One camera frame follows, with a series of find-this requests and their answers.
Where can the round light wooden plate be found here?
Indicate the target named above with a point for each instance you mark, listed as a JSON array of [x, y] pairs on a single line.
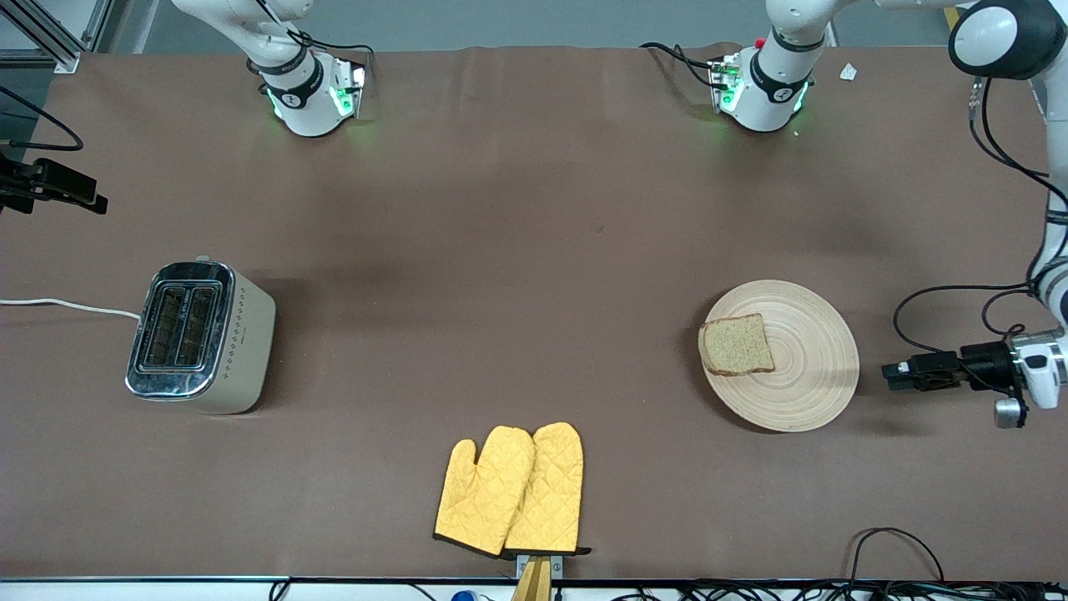
[[809, 367]]

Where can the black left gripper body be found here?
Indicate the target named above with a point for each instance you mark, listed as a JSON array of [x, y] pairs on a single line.
[[984, 361]]

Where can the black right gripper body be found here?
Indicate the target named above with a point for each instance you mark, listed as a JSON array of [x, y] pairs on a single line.
[[18, 185]]

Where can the brown table mat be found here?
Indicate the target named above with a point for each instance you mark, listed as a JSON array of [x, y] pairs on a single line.
[[584, 209]]

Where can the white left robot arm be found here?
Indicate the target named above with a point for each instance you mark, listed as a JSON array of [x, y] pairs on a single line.
[[993, 33]]

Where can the small metal bracket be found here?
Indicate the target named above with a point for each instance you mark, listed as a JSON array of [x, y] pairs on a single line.
[[556, 566]]

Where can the yellow quilted oven mitt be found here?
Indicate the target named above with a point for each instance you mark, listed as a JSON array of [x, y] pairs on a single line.
[[480, 501], [551, 492]]

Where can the small white paper scrap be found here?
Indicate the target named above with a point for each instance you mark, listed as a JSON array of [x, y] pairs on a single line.
[[848, 72]]

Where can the slice of brown toast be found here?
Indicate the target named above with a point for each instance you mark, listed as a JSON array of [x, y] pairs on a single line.
[[736, 346]]

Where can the cream and chrome toaster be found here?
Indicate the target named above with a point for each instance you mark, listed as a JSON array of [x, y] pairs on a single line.
[[242, 351]]

